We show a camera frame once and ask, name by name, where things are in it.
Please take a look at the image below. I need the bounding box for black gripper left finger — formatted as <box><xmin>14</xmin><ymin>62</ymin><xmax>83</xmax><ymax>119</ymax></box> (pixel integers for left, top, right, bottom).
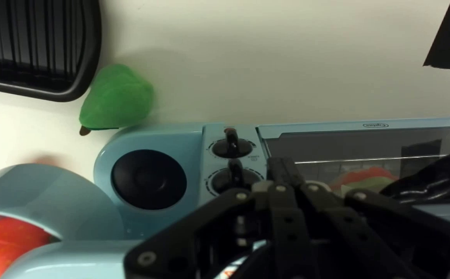
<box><xmin>123</xmin><ymin>156</ymin><xmax>315</xmax><ymax>279</ymax></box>

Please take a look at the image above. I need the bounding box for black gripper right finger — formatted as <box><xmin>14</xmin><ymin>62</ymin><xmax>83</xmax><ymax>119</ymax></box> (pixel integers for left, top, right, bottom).
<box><xmin>286</xmin><ymin>161</ymin><xmax>450</xmax><ymax>279</ymax></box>

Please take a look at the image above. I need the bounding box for black rotary knob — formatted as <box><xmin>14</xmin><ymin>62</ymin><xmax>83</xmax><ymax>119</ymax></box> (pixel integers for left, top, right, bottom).
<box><xmin>207</xmin><ymin>158</ymin><xmax>264</xmax><ymax>197</ymax></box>
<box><xmin>211</xmin><ymin>127</ymin><xmax>255</xmax><ymax>160</ymax></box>

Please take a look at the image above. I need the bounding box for light blue breakfast machine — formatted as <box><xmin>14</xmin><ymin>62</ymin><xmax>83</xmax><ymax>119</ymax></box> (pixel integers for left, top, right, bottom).
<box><xmin>0</xmin><ymin>113</ymin><xmax>450</xmax><ymax>279</ymax></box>

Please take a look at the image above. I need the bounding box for orange plush toy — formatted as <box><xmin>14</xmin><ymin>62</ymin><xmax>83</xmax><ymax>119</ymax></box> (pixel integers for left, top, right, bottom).
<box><xmin>0</xmin><ymin>215</ymin><xmax>56</xmax><ymax>279</ymax></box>

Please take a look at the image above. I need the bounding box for black grill pan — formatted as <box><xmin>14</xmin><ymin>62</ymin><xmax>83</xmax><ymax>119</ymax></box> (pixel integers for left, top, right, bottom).
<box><xmin>0</xmin><ymin>0</ymin><xmax>104</xmax><ymax>102</ymax></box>

